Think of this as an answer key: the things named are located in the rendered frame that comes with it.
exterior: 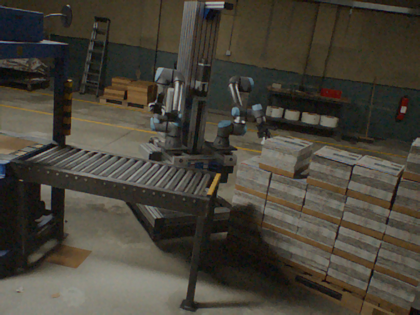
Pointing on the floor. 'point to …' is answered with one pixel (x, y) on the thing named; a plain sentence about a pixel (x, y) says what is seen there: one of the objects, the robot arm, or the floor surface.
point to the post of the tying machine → (61, 69)
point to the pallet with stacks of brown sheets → (130, 92)
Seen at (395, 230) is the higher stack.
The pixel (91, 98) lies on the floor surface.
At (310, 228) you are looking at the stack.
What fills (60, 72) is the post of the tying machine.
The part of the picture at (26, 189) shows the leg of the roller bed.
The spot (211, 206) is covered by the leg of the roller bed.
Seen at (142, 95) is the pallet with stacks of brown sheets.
